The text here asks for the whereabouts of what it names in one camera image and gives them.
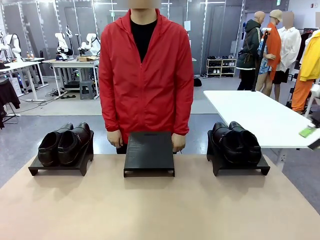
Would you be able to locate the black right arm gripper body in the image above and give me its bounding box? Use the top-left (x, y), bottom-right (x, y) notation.
top-left (308, 112), bottom-right (320, 130)

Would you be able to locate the black textured buckle loafer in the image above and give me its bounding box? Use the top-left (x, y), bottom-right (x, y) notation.
top-left (57, 121), bottom-right (92, 167)
top-left (37, 122), bottom-right (75, 167)

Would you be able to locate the person's right forearm red sleeve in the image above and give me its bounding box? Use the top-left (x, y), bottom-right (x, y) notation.
top-left (98, 89), bottom-right (124, 133)

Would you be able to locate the person's left forearm red sleeve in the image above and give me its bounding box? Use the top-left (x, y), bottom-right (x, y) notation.
top-left (171, 89), bottom-right (195, 137)

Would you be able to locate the black shoe stand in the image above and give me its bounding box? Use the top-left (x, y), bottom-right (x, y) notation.
top-left (206, 129), bottom-right (271, 177)
top-left (123, 131), bottom-right (176, 179)
top-left (28, 129), bottom-right (95, 177)

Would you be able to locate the person in white shirt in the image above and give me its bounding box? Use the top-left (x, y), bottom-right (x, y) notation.
top-left (272, 11), bottom-right (303, 102)

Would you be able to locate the person in red jacket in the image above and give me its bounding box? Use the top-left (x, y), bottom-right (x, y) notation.
top-left (98, 0), bottom-right (195, 155)

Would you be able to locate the person's left hand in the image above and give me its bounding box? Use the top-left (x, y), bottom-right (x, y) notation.
top-left (172, 133), bottom-right (187, 154)

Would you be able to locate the person's right hand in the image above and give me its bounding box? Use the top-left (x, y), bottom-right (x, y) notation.
top-left (106, 130), bottom-right (124, 149)

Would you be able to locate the white folding table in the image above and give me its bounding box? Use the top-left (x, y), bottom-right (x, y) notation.
top-left (202, 89), bottom-right (320, 151)

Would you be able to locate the black smooth leather loafer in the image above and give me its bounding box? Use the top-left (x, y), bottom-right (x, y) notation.
top-left (211, 121), bottom-right (242, 165)
top-left (228, 120), bottom-right (263, 165)

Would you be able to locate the black tripod pole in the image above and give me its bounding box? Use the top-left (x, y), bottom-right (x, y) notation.
top-left (250, 28), bottom-right (273, 93)

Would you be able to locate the mannequin in orange garment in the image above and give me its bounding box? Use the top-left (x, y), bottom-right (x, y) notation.
top-left (254, 9), bottom-right (284, 102)

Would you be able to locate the mannequin in dark jacket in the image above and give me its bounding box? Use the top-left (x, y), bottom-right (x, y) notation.
top-left (235, 10), bottom-right (264, 91)

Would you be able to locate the wooden shoe rack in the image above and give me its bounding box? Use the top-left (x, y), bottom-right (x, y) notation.
top-left (205, 57), bottom-right (237, 78)

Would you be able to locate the grey plastic stool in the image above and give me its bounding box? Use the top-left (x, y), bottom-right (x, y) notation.
top-left (79, 80), bottom-right (97, 101)

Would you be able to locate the flat cardboard box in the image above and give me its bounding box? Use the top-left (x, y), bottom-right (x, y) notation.
top-left (77, 56), bottom-right (100, 63)

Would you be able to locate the white lab desk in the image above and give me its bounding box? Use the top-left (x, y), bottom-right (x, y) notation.
top-left (0, 57), bottom-right (49, 102)
top-left (41, 58), bottom-right (101, 98)

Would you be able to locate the dark hanging garment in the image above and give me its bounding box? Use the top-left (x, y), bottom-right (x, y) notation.
top-left (0, 79), bottom-right (21, 129)

